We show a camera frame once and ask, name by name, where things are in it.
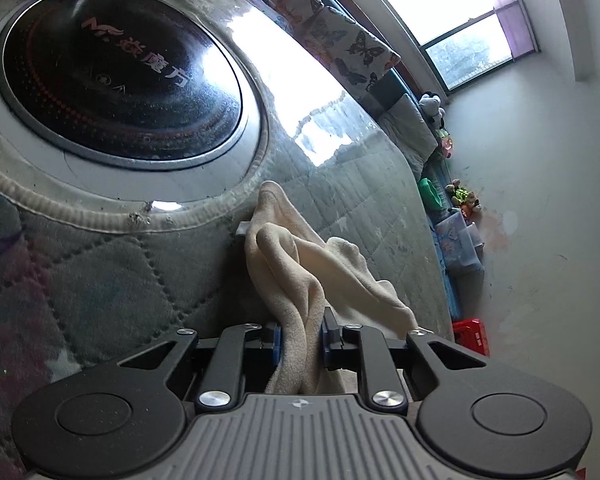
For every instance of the orange green plush toy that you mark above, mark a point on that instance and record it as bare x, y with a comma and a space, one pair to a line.
446, 142

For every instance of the round black induction cooker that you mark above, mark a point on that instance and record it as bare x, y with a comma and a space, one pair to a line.
120, 75

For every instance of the small pale flat object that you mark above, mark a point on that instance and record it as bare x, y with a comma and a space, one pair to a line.
241, 230

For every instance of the cream long-sleeve top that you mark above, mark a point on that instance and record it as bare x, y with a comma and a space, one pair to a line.
290, 280

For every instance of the grey pillow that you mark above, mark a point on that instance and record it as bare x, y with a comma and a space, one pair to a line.
410, 127

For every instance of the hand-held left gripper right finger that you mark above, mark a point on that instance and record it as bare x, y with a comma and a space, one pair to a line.
328, 340

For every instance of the blue sofa cover cloth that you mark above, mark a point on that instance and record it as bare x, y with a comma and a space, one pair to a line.
450, 295

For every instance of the blue sofa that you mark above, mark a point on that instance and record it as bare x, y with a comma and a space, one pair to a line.
386, 85

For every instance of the green bowl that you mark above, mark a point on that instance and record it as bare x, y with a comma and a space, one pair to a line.
430, 194

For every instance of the brown plush toy green vest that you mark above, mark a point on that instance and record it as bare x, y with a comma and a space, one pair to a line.
457, 192

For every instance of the clear plastic storage box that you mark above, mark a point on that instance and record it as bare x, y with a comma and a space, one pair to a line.
457, 242

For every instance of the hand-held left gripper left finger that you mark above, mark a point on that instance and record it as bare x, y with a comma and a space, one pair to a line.
272, 345

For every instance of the window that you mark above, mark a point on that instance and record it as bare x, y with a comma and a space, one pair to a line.
445, 15

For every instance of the red plastic stool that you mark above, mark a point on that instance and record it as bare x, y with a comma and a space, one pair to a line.
472, 335

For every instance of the panda plush toy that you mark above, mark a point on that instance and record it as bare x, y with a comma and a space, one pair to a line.
431, 107

